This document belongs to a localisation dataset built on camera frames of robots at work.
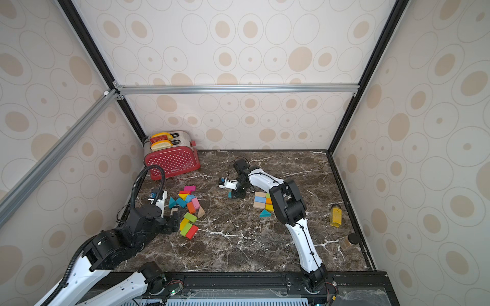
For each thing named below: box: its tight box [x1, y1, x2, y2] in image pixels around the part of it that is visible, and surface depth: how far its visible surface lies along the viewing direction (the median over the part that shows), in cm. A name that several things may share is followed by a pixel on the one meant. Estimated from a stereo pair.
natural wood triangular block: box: [197, 205, 206, 219], surface depth 94 cm
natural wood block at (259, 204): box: [252, 201, 266, 210], surface depth 97 cm
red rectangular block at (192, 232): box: [185, 224, 199, 240], surface depth 89 cm
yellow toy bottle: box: [329, 204, 343, 229], surface depth 90 cm
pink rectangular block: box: [191, 197, 201, 210], surface depth 97 cm
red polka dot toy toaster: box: [142, 130, 201, 179], surface depth 101 cm
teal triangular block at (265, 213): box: [259, 209, 272, 219], surface depth 93 cm
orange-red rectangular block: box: [186, 201, 196, 215], surface depth 96 cm
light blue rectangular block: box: [254, 196, 267, 204], surface depth 99 cm
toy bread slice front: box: [150, 140, 174, 152], surface depth 96 cm
